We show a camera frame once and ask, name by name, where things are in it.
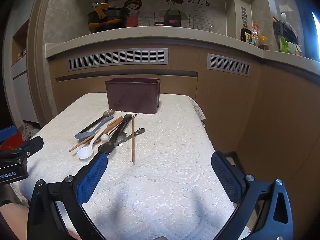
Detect blue plastic spoon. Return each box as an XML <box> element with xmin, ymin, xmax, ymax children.
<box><xmin>74</xmin><ymin>116</ymin><xmax>114</xmax><ymax>141</ymax></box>

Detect white plastic spoon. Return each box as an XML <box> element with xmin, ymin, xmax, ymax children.
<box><xmin>76</xmin><ymin>131</ymin><xmax>100</xmax><ymax>160</ymax></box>

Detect wooden chopstick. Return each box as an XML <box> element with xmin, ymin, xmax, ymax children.
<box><xmin>68</xmin><ymin>116</ymin><xmax>124</xmax><ymax>153</ymax></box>
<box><xmin>131</xmin><ymin>116</ymin><xmax>135</xmax><ymax>163</ymax></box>

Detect metal spoon dark handle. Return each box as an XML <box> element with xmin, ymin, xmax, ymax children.
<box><xmin>80</xmin><ymin>108</ymin><xmax>115</xmax><ymax>133</ymax></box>

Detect black handled peeler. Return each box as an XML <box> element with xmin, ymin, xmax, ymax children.
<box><xmin>110</xmin><ymin>114</ymin><xmax>137</xmax><ymax>143</ymax></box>

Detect wooden spoon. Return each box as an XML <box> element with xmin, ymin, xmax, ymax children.
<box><xmin>94</xmin><ymin>116</ymin><xmax>124</xmax><ymax>143</ymax></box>

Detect metal can opener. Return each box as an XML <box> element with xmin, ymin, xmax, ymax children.
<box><xmin>113</xmin><ymin>127</ymin><xmax>146</xmax><ymax>147</ymax></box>

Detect stainless steel spoon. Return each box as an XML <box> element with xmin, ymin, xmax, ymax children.
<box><xmin>98</xmin><ymin>132</ymin><xmax>126</xmax><ymax>155</ymax></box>

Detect white lace tablecloth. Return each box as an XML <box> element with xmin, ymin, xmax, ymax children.
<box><xmin>12</xmin><ymin>93</ymin><xmax>234</xmax><ymax>239</ymax></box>

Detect maroon plastic utensil caddy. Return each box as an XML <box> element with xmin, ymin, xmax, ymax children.
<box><xmin>105</xmin><ymin>77</ymin><xmax>161</xmax><ymax>114</ymax></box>

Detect black yellow cooking pot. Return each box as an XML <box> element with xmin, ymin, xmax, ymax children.
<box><xmin>87</xmin><ymin>2</ymin><xmax>127</xmax><ymax>33</ymax></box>

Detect long grey vent grille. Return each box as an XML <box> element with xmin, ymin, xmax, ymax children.
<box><xmin>67</xmin><ymin>48</ymin><xmax>169</xmax><ymax>72</ymax></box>

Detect short grey vent grille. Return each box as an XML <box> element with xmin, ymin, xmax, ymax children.
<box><xmin>206</xmin><ymin>54</ymin><xmax>251</xmax><ymax>76</ymax></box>

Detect green packaged goods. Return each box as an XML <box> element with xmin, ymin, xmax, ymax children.
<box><xmin>279</xmin><ymin>36</ymin><xmax>302</xmax><ymax>56</ymax></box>

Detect yellow lid jar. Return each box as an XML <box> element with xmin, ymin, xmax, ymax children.
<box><xmin>258</xmin><ymin>35</ymin><xmax>269</xmax><ymax>50</ymax></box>

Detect orange cap drink bottle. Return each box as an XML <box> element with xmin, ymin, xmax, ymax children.
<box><xmin>251</xmin><ymin>23</ymin><xmax>260</xmax><ymax>47</ymax></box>

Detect dark soy sauce bottle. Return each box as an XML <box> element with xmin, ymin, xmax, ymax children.
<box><xmin>240</xmin><ymin>28</ymin><xmax>252</xmax><ymax>43</ymax></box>

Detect dark utensil rack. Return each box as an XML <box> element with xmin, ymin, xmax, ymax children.
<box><xmin>273</xmin><ymin>12</ymin><xmax>299</xmax><ymax>44</ymax></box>

